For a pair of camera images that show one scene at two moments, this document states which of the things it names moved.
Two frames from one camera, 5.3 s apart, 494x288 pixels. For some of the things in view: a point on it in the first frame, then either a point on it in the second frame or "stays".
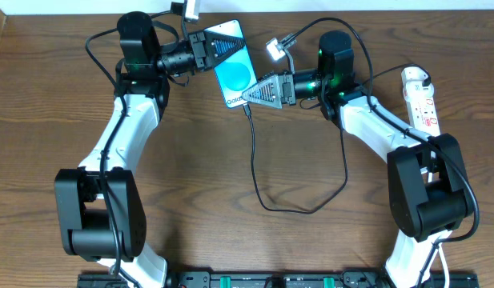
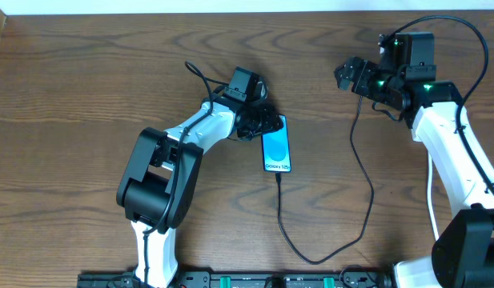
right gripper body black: (287, 89) -> (355, 73)
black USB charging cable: (345, 142) -> (278, 179)
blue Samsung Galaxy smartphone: (235, 74) -> (275, 149)
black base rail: (284, 279) stays
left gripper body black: (198, 50) -> (268, 122)
